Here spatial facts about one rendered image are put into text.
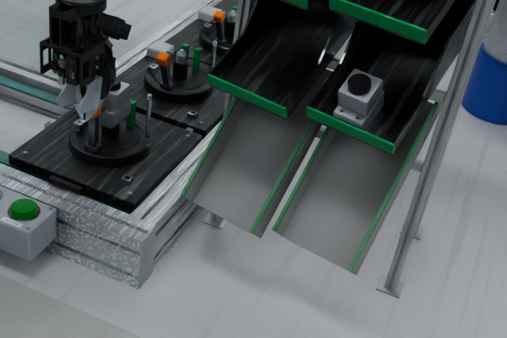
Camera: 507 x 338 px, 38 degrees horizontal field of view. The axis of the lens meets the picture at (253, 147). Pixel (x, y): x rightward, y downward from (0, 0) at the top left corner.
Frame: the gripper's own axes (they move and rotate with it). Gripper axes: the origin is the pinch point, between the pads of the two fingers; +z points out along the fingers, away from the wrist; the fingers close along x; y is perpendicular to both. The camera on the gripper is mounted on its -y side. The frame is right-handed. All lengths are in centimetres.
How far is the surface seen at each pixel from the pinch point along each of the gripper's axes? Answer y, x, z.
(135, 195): 3.1, 11.0, 10.2
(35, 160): 4.0, -7.4, 10.2
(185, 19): -64, -15, 11
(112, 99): -4.9, 1.3, -0.2
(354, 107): 1.5, 41.5, -16.3
